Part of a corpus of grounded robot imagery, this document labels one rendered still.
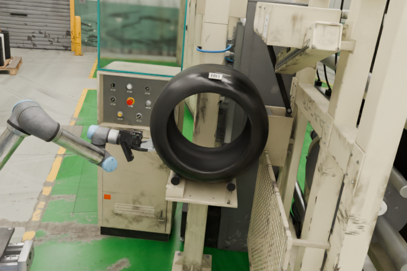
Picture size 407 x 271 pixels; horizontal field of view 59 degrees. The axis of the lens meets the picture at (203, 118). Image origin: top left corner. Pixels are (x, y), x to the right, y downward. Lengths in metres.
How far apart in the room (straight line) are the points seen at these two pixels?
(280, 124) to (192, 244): 1.00
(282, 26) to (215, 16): 0.67
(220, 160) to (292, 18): 0.96
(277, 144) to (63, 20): 9.23
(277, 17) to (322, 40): 0.18
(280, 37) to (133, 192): 1.71
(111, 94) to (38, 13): 8.50
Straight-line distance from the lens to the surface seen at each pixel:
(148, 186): 2.62
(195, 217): 2.36
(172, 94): 1.63
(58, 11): 10.76
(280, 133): 2.03
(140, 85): 2.40
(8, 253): 1.88
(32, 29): 10.94
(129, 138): 1.83
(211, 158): 2.01
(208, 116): 2.05
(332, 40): 1.29
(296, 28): 1.35
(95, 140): 1.88
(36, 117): 1.63
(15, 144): 1.76
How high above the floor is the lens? 1.79
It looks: 19 degrees down
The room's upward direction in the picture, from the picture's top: 5 degrees clockwise
